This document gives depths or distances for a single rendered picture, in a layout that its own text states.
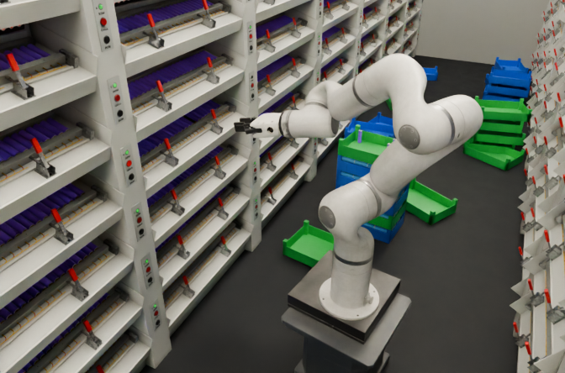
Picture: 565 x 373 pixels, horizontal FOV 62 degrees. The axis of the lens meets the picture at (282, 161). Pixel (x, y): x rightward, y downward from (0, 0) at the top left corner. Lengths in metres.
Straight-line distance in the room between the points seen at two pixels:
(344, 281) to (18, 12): 1.07
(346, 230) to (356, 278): 0.22
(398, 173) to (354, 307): 0.54
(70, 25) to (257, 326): 1.26
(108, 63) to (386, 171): 0.73
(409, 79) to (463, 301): 1.28
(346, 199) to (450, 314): 0.95
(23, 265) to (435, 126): 0.97
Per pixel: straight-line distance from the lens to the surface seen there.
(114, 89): 1.28
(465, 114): 1.06
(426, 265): 2.27
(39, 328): 1.39
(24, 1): 1.11
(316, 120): 1.35
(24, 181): 1.20
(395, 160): 1.14
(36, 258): 1.28
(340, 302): 1.52
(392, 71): 1.09
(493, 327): 2.09
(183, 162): 1.58
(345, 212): 1.25
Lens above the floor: 1.44
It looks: 29 degrees down
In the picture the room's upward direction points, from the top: straight up
